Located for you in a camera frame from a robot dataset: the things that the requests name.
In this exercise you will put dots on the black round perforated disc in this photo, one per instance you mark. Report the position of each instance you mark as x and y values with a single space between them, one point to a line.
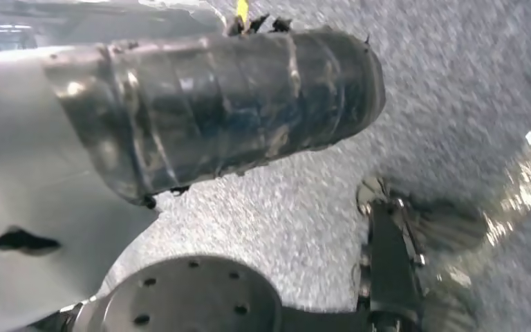
192 298

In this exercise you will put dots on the yellow tape strip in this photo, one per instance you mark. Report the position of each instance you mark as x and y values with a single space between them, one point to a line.
242 9

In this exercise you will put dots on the clear shiny tape strip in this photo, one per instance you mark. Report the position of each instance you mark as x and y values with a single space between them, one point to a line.
522 183

